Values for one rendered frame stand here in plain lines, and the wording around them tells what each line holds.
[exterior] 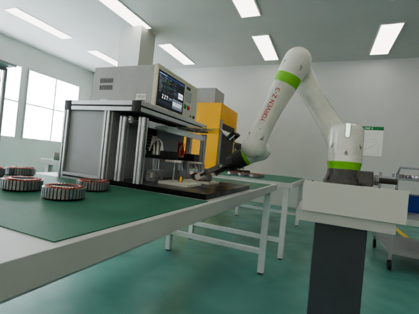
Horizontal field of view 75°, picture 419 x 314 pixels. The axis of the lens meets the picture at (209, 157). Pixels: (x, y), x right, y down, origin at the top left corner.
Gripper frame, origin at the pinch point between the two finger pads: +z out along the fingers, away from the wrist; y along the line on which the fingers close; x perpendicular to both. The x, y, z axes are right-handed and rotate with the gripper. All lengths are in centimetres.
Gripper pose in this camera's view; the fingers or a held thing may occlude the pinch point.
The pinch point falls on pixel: (202, 176)
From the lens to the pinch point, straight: 150.7
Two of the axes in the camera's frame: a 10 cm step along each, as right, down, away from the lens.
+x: 3.6, 9.1, -2.0
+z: -8.5, 4.1, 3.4
